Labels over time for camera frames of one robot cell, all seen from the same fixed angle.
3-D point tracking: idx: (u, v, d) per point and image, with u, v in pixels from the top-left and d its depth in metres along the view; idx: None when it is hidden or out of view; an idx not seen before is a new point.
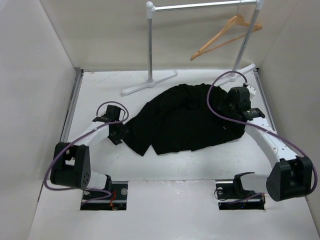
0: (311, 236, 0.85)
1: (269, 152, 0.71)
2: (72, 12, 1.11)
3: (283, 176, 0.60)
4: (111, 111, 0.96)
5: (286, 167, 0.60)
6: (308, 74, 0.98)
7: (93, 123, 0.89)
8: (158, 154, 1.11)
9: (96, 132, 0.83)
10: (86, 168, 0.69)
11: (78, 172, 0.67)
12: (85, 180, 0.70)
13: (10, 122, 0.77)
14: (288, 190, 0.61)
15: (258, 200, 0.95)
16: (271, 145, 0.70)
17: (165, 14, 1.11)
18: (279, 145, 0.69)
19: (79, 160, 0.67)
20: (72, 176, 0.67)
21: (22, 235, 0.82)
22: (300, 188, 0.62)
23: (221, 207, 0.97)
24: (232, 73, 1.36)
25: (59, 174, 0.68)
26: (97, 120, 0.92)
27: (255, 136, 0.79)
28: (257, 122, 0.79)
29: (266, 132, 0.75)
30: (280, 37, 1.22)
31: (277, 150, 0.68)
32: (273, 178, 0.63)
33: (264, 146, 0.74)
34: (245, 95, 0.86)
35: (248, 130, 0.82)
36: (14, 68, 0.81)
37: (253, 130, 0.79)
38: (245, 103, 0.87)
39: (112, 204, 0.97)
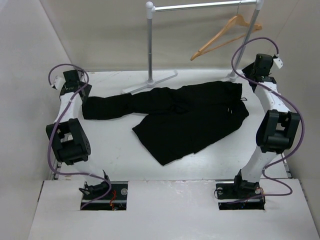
0: (311, 236, 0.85)
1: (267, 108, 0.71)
2: (72, 12, 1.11)
3: (270, 122, 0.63)
4: (72, 77, 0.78)
5: (275, 115, 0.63)
6: (308, 74, 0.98)
7: (61, 97, 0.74)
8: (163, 165, 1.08)
9: (74, 103, 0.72)
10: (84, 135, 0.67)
11: (80, 143, 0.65)
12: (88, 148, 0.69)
13: (10, 122, 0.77)
14: (272, 138, 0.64)
15: (258, 200, 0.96)
16: (270, 100, 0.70)
17: (165, 14, 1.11)
18: (276, 101, 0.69)
19: (76, 132, 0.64)
20: (76, 148, 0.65)
21: (22, 235, 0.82)
22: (285, 139, 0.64)
23: (221, 206, 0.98)
24: (233, 73, 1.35)
25: (63, 151, 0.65)
26: (64, 92, 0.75)
27: (259, 95, 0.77)
28: (266, 84, 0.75)
29: (270, 91, 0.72)
30: (280, 37, 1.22)
31: (273, 105, 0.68)
32: (261, 126, 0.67)
33: (264, 103, 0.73)
34: (267, 63, 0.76)
35: (255, 91, 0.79)
36: (14, 68, 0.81)
37: (258, 89, 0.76)
38: (264, 70, 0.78)
39: (112, 204, 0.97)
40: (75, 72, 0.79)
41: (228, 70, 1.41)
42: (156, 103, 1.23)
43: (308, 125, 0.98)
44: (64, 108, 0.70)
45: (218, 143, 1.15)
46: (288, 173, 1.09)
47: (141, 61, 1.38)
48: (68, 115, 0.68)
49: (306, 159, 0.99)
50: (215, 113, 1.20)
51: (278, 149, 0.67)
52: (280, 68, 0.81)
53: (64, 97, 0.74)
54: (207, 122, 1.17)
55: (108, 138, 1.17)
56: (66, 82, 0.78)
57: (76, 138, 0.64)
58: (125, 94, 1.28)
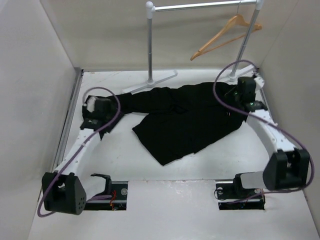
0: (311, 236, 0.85)
1: (268, 144, 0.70)
2: (72, 12, 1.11)
3: (280, 166, 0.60)
4: (100, 109, 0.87)
5: (284, 156, 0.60)
6: (308, 74, 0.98)
7: (80, 131, 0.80)
8: (163, 165, 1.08)
9: (85, 148, 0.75)
10: (79, 195, 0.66)
11: (71, 207, 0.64)
12: (81, 204, 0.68)
13: (10, 123, 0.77)
14: (284, 180, 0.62)
15: (258, 200, 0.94)
16: (271, 136, 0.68)
17: (165, 14, 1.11)
18: (278, 137, 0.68)
19: (71, 193, 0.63)
20: (67, 207, 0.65)
21: (22, 235, 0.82)
22: (297, 180, 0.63)
23: (221, 207, 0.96)
24: (232, 73, 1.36)
25: (54, 204, 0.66)
26: (85, 126, 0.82)
27: (255, 127, 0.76)
28: (259, 114, 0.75)
29: (267, 123, 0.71)
30: (280, 37, 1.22)
31: (276, 142, 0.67)
32: (269, 168, 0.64)
33: (263, 137, 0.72)
34: (251, 87, 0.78)
35: (250, 121, 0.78)
36: (14, 68, 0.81)
37: (254, 120, 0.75)
38: (250, 95, 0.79)
39: (112, 203, 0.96)
40: (105, 104, 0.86)
41: (228, 70, 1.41)
42: (156, 102, 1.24)
43: (308, 125, 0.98)
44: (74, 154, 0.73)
45: (218, 143, 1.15)
46: None
47: (141, 61, 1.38)
48: (72, 166, 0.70)
49: None
50: (214, 114, 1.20)
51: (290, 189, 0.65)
52: (261, 86, 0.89)
53: (82, 134, 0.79)
54: (207, 122, 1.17)
55: (108, 138, 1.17)
56: (94, 112, 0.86)
57: (70, 200, 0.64)
58: (125, 94, 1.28)
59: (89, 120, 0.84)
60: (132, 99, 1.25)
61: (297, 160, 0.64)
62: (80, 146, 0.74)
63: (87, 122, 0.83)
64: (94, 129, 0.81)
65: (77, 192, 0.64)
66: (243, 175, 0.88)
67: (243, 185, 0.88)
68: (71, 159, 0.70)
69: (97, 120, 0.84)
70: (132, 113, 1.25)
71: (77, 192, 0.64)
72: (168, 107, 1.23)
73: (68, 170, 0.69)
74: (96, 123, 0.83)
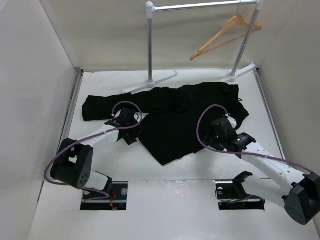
0: (311, 236, 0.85)
1: (276, 178, 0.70)
2: (72, 12, 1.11)
3: (302, 200, 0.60)
4: (124, 116, 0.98)
5: (301, 190, 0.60)
6: (308, 74, 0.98)
7: (104, 126, 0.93)
8: (163, 165, 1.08)
9: (105, 136, 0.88)
10: (86, 167, 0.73)
11: (77, 171, 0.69)
12: (82, 180, 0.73)
13: (10, 122, 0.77)
14: (311, 210, 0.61)
15: (258, 200, 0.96)
16: (277, 171, 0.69)
17: (165, 14, 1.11)
18: (284, 169, 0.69)
19: (82, 158, 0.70)
20: (72, 174, 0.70)
21: (22, 235, 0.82)
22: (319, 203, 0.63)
23: (221, 207, 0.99)
24: (232, 73, 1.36)
25: (62, 168, 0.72)
26: (109, 123, 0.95)
27: (254, 163, 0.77)
28: (253, 150, 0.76)
29: (266, 157, 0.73)
30: (280, 37, 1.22)
31: (285, 175, 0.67)
32: (292, 204, 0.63)
33: (268, 172, 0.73)
34: (227, 125, 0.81)
35: (247, 159, 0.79)
36: (14, 68, 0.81)
37: (251, 158, 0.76)
38: (231, 132, 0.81)
39: (112, 203, 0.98)
40: (129, 113, 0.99)
41: (228, 70, 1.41)
42: (156, 102, 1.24)
43: (308, 125, 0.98)
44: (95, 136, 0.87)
45: None
46: None
47: (141, 61, 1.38)
48: (91, 141, 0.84)
49: (306, 159, 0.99)
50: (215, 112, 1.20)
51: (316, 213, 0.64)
52: (235, 125, 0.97)
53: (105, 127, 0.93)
54: (207, 122, 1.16)
55: None
56: (119, 117, 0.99)
57: (79, 164, 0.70)
58: (125, 94, 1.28)
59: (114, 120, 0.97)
60: (132, 99, 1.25)
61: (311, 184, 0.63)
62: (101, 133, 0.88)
63: (111, 121, 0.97)
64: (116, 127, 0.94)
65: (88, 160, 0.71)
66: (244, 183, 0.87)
67: (246, 192, 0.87)
68: (92, 137, 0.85)
69: (120, 123, 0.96)
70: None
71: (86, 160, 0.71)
72: (168, 107, 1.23)
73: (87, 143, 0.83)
74: (118, 125, 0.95)
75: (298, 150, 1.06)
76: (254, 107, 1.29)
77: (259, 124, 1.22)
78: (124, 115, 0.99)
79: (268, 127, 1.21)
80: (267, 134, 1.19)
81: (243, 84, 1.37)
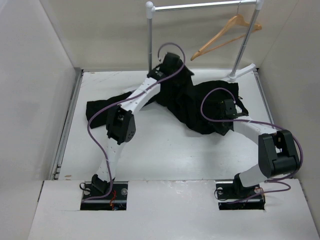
0: (311, 236, 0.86)
1: (254, 136, 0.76)
2: (72, 12, 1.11)
3: (267, 146, 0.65)
4: (168, 63, 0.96)
5: (268, 137, 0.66)
6: (308, 74, 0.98)
7: (146, 80, 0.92)
8: (163, 165, 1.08)
9: (145, 94, 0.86)
10: (131, 127, 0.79)
11: (125, 131, 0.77)
12: (129, 135, 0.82)
13: (10, 123, 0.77)
14: (276, 162, 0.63)
15: (258, 200, 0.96)
16: (254, 128, 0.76)
17: (165, 14, 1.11)
18: (261, 127, 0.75)
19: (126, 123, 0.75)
20: (120, 133, 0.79)
21: (22, 235, 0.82)
22: (289, 159, 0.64)
23: (221, 207, 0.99)
24: (232, 73, 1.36)
25: (112, 127, 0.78)
26: (152, 75, 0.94)
27: (242, 129, 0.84)
28: (241, 116, 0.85)
29: (249, 121, 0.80)
30: (280, 37, 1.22)
31: (260, 130, 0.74)
32: (261, 155, 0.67)
33: (250, 133, 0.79)
34: (230, 104, 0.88)
35: (237, 128, 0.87)
36: (15, 68, 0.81)
37: (238, 124, 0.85)
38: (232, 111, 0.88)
39: (112, 203, 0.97)
40: (173, 61, 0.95)
41: (228, 70, 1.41)
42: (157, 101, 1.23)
43: (308, 125, 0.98)
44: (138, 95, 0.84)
45: (218, 143, 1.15)
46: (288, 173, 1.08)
47: (141, 61, 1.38)
48: (132, 105, 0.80)
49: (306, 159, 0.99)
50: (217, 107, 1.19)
51: (287, 171, 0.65)
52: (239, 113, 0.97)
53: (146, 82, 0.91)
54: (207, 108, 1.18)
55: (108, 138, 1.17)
56: (163, 64, 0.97)
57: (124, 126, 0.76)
58: (125, 94, 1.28)
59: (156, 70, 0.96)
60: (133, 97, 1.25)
61: (283, 140, 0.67)
62: (142, 92, 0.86)
63: (154, 72, 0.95)
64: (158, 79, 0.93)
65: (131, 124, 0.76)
66: (241, 174, 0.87)
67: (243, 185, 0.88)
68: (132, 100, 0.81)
69: (162, 73, 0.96)
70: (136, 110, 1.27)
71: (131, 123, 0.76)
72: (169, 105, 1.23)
73: (131, 106, 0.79)
74: (160, 75, 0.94)
75: None
76: (254, 107, 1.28)
77: None
78: (167, 63, 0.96)
79: None
80: None
81: (243, 84, 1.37)
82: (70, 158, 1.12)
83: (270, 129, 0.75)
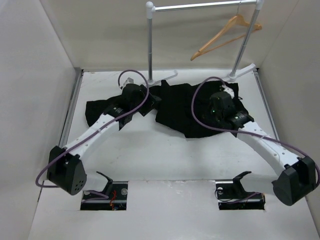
0: (311, 236, 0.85)
1: (270, 159, 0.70)
2: (72, 12, 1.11)
3: (293, 182, 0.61)
4: (127, 97, 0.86)
5: (293, 172, 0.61)
6: (308, 74, 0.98)
7: (101, 116, 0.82)
8: (163, 166, 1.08)
9: (99, 134, 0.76)
10: (79, 177, 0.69)
11: (68, 184, 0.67)
12: (78, 186, 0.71)
13: (10, 123, 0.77)
14: (298, 194, 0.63)
15: (258, 199, 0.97)
16: (271, 152, 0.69)
17: (165, 14, 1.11)
18: (279, 151, 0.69)
19: (71, 173, 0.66)
20: (64, 184, 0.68)
21: (22, 235, 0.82)
22: (307, 187, 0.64)
23: (221, 206, 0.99)
24: (233, 73, 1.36)
25: (55, 177, 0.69)
26: (108, 112, 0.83)
27: (251, 142, 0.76)
28: (249, 128, 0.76)
29: (262, 138, 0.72)
30: (280, 37, 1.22)
31: (279, 156, 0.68)
32: (280, 186, 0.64)
33: (263, 152, 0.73)
34: (227, 101, 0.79)
35: (242, 138, 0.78)
36: (14, 68, 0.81)
37: (246, 137, 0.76)
38: (230, 108, 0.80)
39: (112, 204, 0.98)
40: (132, 93, 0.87)
41: (228, 70, 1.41)
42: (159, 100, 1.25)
43: (308, 125, 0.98)
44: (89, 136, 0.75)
45: (217, 143, 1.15)
46: None
47: (141, 61, 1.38)
48: (81, 149, 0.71)
49: None
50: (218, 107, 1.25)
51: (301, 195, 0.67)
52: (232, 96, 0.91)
53: (103, 118, 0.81)
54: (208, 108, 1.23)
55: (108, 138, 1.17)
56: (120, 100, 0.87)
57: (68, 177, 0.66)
58: None
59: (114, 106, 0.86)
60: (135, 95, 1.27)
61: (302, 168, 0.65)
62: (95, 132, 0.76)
63: (112, 108, 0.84)
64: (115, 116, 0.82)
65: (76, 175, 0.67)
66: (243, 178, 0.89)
67: (245, 189, 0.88)
68: (82, 142, 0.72)
69: (121, 110, 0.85)
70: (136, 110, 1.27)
71: (76, 174, 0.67)
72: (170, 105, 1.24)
73: (77, 150, 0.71)
74: (119, 112, 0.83)
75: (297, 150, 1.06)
76: (254, 107, 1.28)
77: (259, 124, 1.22)
78: (126, 96, 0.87)
79: (268, 127, 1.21)
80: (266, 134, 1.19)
81: (242, 84, 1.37)
82: None
83: (287, 151, 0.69)
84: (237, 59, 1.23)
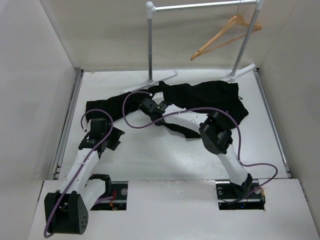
0: (311, 236, 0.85)
1: (190, 125, 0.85)
2: (72, 12, 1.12)
3: (211, 135, 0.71)
4: (97, 128, 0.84)
5: (207, 126, 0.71)
6: (308, 73, 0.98)
7: (79, 151, 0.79)
8: (163, 166, 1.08)
9: (85, 167, 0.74)
10: (82, 212, 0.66)
11: (75, 222, 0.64)
12: (84, 223, 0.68)
13: (10, 123, 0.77)
14: (218, 140, 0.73)
15: (258, 200, 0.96)
16: (189, 119, 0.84)
17: (166, 14, 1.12)
18: (193, 116, 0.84)
19: (74, 210, 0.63)
20: (70, 226, 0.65)
21: (22, 235, 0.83)
22: (225, 133, 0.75)
23: (221, 206, 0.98)
24: (232, 73, 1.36)
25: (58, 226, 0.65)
26: (83, 145, 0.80)
27: (175, 121, 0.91)
28: (169, 110, 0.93)
29: (179, 113, 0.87)
30: (280, 37, 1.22)
31: (194, 120, 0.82)
32: (205, 141, 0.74)
33: (185, 124, 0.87)
34: (149, 102, 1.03)
35: (170, 121, 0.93)
36: (15, 68, 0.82)
37: (170, 118, 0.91)
38: (153, 105, 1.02)
39: (112, 203, 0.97)
40: (100, 124, 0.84)
41: (228, 70, 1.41)
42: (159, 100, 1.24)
43: (308, 125, 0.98)
44: (75, 173, 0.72)
45: None
46: (288, 173, 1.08)
47: (141, 61, 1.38)
48: (74, 185, 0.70)
49: (306, 160, 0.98)
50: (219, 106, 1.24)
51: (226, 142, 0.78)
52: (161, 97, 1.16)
53: (80, 153, 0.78)
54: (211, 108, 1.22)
55: None
56: (91, 131, 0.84)
57: (73, 216, 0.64)
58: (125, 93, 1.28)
59: (87, 139, 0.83)
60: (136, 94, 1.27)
61: (215, 121, 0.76)
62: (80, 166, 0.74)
63: (85, 141, 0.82)
64: (91, 146, 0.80)
65: (80, 208, 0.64)
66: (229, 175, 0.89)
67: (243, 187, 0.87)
68: (72, 179, 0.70)
69: (95, 139, 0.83)
70: (136, 111, 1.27)
71: (80, 208, 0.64)
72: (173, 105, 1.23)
73: (71, 189, 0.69)
74: (94, 142, 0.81)
75: (297, 150, 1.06)
76: (254, 107, 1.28)
77: (259, 124, 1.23)
78: (95, 128, 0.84)
79: (268, 127, 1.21)
80: (266, 134, 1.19)
81: (243, 83, 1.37)
82: (70, 158, 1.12)
83: (200, 114, 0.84)
84: (237, 59, 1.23)
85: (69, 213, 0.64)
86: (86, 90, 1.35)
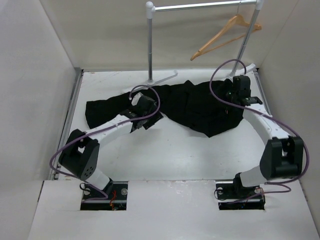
0: (311, 236, 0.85)
1: (263, 133, 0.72)
2: (72, 12, 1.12)
3: (275, 153, 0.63)
4: (142, 105, 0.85)
5: (278, 143, 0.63)
6: (308, 73, 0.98)
7: (118, 115, 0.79)
8: (163, 166, 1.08)
9: (116, 128, 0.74)
10: (91, 162, 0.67)
11: (82, 165, 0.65)
12: (87, 172, 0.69)
13: (9, 123, 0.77)
14: (278, 167, 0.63)
15: (258, 200, 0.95)
16: (266, 126, 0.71)
17: (165, 14, 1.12)
18: (273, 126, 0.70)
19: (88, 153, 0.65)
20: (77, 167, 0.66)
21: (22, 235, 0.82)
22: (291, 167, 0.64)
23: (221, 206, 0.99)
24: (232, 73, 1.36)
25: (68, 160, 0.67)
26: (124, 113, 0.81)
27: (252, 120, 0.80)
28: (255, 107, 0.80)
29: (262, 115, 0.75)
30: (280, 37, 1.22)
31: (271, 131, 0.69)
32: (266, 157, 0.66)
33: (259, 128, 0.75)
34: (245, 84, 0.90)
35: (247, 116, 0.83)
36: (14, 69, 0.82)
37: (250, 114, 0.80)
38: (245, 91, 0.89)
39: (112, 204, 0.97)
40: (147, 103, 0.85)
41: (228, 70, 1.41)
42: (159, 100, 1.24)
43: (308, 125, 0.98)
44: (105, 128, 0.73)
45: (217, 142, 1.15)
46: None
47: (141, 61, 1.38)
48: (99, 135, 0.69)
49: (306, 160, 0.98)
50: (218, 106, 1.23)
51: (285, 176, 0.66)
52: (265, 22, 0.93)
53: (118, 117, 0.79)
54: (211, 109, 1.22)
55: None
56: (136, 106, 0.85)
57: (84, 158, 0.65)
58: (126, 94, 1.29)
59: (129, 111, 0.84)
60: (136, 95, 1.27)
61: (292, 147, 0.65)
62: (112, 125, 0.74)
63: (127, 111, 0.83)
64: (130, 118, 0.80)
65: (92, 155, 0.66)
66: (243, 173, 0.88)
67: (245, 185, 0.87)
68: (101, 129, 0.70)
69: (135, 114, 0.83)
70: None
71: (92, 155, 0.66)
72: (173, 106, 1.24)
73: (95, 136, 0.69)
74: (134, 116, 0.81)
75: None
76: None
77: None
78: (141, 104, 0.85)
79: None
80: None
81: None
82: None
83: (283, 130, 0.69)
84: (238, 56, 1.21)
85: (83, 154, 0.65)
86: (86, 90, 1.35)
